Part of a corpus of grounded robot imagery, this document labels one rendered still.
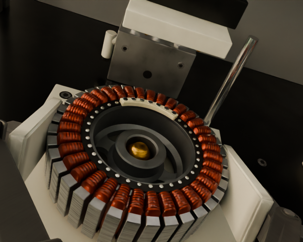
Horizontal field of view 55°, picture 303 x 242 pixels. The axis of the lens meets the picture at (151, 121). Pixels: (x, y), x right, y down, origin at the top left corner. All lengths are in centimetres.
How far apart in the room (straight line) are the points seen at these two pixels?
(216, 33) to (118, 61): 14
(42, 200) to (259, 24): 34
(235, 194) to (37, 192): 11
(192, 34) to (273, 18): 27
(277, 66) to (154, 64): 22
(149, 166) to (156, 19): 8
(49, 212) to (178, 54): 18
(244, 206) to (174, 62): 16
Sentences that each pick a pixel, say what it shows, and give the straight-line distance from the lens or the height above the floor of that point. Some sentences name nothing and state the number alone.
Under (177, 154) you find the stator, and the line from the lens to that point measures 20.
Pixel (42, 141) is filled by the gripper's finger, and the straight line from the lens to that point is 17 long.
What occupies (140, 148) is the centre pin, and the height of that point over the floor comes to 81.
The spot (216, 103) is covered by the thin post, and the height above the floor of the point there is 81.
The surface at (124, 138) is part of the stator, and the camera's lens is 18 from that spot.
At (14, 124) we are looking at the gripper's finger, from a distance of 17.
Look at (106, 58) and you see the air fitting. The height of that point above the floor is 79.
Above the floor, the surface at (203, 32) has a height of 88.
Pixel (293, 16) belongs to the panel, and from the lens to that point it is 43.
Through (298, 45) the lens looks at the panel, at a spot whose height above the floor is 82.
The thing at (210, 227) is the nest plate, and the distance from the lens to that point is 20.
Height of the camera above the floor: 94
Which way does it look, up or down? 39 degrees down
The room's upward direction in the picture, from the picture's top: 22 degrees clockwise
